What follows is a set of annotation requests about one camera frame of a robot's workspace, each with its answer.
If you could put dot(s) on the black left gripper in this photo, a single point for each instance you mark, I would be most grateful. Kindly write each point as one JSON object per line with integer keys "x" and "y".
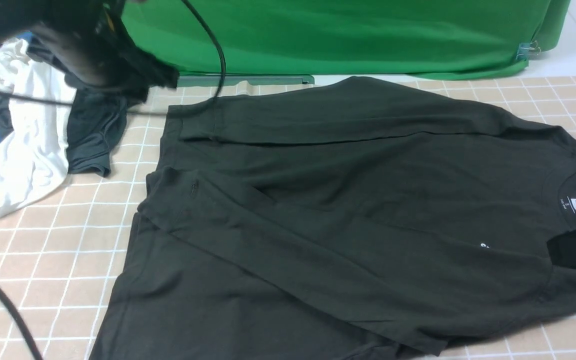
{"x": 90, "y": 43}

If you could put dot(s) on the dark gray long-sleeve top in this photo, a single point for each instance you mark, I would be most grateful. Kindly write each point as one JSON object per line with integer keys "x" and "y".
{"x": 355, "y": 221}

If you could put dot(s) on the dark teal crumpled garment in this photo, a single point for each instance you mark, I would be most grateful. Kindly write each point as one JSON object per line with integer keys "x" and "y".
{"x": 95, "y": 126}

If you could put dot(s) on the gray-green metal bar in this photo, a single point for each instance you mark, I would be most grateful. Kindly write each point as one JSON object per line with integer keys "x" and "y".
{"x": 212, "y": 80}

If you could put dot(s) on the white crumpled garment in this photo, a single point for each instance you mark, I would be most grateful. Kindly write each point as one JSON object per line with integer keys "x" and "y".
{"x": 33, "y": 161}

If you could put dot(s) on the metal binder clip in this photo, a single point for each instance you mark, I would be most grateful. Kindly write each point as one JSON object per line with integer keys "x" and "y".
{"x": 526, "y": 50}

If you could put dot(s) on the beige checkered tablecloth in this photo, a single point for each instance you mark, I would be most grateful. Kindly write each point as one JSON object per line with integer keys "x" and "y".
{"x": 59, "y": 257}

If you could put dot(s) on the green backdrop cloth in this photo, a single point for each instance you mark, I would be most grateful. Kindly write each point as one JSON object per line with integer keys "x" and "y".
{"x": 431, "y": 39}

